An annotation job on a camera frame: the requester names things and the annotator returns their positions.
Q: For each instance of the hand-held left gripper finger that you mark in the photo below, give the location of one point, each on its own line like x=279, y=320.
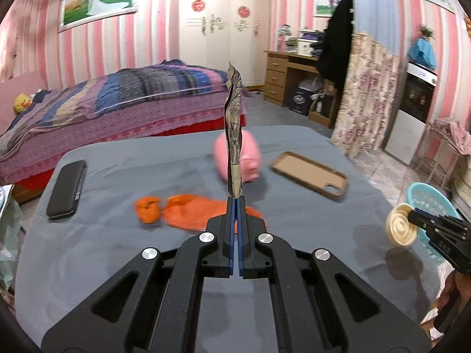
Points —
x=240, y=250
x=231, y=250

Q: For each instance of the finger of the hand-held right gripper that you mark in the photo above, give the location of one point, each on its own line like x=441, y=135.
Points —
x=423, y=226
x=434, y=218

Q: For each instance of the teal plastic basket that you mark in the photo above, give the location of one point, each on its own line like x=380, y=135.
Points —
x=427, y=200

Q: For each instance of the cream round plastic lid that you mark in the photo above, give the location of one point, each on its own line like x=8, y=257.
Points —
x=399, y=228

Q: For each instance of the printed paper snack wrapper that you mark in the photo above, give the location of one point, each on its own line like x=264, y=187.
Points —
x=234, y=136

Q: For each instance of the person's right hand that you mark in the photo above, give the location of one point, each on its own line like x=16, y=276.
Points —
x=447, y=290

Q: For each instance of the woven straw basket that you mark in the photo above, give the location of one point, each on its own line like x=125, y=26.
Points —
x=463, y=180

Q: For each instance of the large orange peel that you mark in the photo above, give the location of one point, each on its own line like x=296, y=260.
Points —
x=191, y=211

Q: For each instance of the metal rack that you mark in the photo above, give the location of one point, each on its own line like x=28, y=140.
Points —
x=438, y=161

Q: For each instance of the wooden stool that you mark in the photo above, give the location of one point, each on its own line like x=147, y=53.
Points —
x=430, y=331

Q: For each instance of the pink cloth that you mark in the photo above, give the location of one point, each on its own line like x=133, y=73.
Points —
x=454, y=132

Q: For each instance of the black and white cabinet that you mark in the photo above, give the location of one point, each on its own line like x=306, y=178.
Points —
x=408, y=128

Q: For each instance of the pink piggy bank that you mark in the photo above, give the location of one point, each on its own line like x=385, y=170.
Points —
x=252, y=154

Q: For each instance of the brown phone case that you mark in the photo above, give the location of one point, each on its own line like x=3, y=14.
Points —
x=305, y=171

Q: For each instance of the floral curtain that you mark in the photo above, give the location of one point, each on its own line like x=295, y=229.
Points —
x=368, y=99

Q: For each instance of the bed with purple sheet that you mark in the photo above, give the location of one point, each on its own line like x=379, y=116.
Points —
x=165, y=121

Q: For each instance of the small bottle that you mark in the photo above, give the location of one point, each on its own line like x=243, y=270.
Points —
x=320, y=106

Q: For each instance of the dark blue box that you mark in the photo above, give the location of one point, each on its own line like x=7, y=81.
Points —
x=300, y=103

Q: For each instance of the blue cloth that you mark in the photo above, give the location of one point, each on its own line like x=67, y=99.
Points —
x=423, y=55

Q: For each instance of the black phone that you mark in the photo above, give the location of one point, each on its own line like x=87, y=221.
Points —
x=66, y=191

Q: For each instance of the white plastic bag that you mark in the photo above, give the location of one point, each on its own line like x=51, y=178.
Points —
x=311, y=86

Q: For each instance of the wooden desk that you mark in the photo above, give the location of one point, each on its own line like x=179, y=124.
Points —
x=278, y=75

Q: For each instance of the striped patchwork blanket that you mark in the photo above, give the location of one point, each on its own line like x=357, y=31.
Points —
x=147, y=88

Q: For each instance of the small green plant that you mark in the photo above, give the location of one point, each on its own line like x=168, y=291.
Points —
x=427, y=32

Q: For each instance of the black coat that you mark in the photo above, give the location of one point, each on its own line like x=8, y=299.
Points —
x=336, y=44

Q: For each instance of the white wardrobe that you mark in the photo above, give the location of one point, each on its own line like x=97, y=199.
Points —
x=224, y=44

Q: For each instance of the dark folded clothes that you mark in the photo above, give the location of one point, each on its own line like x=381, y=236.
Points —
x=318, y=46

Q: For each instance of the white printer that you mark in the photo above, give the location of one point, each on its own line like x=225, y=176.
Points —
x=301, y=46

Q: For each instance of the clear plastic bag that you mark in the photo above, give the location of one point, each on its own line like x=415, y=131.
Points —
x=9, y=235

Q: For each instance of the small framed picture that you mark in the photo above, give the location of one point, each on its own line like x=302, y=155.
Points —
x=323, y=3

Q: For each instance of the yellow plush toy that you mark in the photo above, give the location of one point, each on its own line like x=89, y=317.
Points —
x=22, y=103

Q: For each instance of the pink headboard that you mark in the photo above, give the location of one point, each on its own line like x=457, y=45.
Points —
x=22, y=82

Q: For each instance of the large framed wedding picture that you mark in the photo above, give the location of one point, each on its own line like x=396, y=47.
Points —
x=97, y=3

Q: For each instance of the red gold wall ornament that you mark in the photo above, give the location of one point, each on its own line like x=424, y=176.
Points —
x=468, y=27

